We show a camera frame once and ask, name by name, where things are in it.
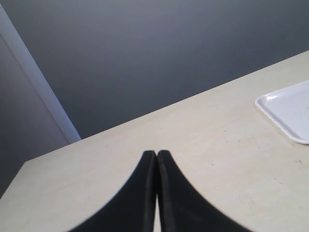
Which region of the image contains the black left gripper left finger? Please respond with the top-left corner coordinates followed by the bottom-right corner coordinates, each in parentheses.
top-left (71, 151), bottom-right (157, 232)

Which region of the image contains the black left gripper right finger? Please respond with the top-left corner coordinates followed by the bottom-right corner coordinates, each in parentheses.
top-left (157, 150), bottom-right (244, 232)

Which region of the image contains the white rectangular plastic tray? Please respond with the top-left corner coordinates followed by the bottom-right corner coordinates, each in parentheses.
top-left (255, 80), bottom-right (309, 145)

